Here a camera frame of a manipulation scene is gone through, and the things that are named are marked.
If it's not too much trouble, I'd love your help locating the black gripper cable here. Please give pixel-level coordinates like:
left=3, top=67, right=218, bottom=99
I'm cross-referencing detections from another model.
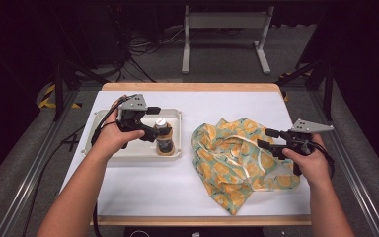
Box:
left=90, top=94, right=138, bottom=148
left=311, top=140, right=337, bottom=181

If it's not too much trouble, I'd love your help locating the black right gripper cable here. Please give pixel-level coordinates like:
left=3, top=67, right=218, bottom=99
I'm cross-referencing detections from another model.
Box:
left=311, top=140, right=337, bottom=181

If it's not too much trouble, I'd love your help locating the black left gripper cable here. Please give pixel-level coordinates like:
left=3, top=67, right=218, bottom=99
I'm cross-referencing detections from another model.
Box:
left=90, top=94, right=138, bottom=148

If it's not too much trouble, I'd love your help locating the brown bottle with white cap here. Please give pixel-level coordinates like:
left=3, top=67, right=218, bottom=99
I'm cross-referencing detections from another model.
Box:
left=153, top=117, right=177, bottom=157

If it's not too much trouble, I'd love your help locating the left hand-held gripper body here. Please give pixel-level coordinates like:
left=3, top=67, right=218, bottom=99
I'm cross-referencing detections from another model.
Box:
left=115, top=93, right=150, bottom=133

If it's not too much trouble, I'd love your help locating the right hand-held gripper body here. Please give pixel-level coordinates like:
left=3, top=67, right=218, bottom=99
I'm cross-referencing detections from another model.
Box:
left=277, top=118, right=335, bottom=177

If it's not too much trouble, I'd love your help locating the yellow black hazard tape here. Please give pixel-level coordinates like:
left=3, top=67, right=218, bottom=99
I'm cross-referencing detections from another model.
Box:
left=38, top=83, right=83, bottom=110

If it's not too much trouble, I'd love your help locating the bundle of floor cables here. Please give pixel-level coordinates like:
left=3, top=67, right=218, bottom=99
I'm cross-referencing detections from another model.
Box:
left=110, top=24, right=186, bottom=83

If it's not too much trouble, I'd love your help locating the person's left hand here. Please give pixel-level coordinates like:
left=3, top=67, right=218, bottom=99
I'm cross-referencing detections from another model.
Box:
left=90, top=98, right=146, bottom=161

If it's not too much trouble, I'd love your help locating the white metal stand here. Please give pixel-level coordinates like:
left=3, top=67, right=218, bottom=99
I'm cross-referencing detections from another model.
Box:
left=181, top=4, right=275, bottom=75

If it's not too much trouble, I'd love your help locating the citrus print cloth bag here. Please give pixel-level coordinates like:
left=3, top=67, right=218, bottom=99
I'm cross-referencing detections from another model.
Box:
left=190, top=117, right=302, bottom=216

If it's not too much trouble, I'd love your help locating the black metal stand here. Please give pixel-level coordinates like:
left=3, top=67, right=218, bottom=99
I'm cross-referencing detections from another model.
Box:
left=50, top=48, right=111, bottom=122
left=275, top=58, right=336, bottom=122

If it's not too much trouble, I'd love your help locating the white plastic tray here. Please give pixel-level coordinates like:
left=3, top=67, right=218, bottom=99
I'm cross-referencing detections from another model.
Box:
left=81, top=108, right=184, bottom=163

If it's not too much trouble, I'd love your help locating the person's right hand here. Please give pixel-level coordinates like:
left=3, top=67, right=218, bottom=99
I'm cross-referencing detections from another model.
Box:
left=281, top=132, right=328, bottom=190

